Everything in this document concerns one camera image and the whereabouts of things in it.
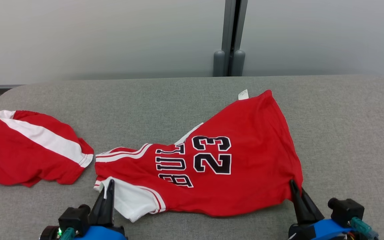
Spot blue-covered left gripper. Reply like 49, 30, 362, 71
74, 179, 127, 240

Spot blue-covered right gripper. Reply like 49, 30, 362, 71
288, 179, 356, 240

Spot red basketball jersey number 23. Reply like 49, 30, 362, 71
94, 89, 303, 223

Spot red shorts with white stripe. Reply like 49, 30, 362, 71
0, 110, 94, 187

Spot teal-plug left camera cable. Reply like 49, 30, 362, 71
59, 227, 76, 240

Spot teal-plug camera cable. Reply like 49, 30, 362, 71
59, 227, 76, 240
350, 217, 379, 240

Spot teal-plug right camera cable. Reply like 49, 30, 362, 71
350, 217, 379, 240

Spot grey partition post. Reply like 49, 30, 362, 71
213, 0, 248, 77

